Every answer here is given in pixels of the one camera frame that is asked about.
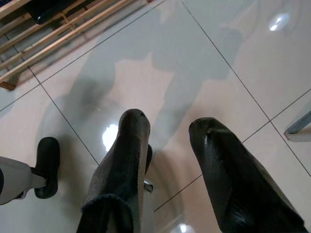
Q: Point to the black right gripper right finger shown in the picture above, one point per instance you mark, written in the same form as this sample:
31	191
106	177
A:
233	179

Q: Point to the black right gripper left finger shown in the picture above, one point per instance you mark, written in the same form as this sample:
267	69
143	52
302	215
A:
121	170

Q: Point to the grey metal furniture leg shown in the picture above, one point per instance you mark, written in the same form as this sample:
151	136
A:
298	128

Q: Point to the silver robot leg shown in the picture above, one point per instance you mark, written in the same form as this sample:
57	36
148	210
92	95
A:
14	179

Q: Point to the light wooden slatted rack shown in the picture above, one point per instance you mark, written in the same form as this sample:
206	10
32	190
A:
43	36

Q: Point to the glossy black object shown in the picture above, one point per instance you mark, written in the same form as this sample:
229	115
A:
48	11

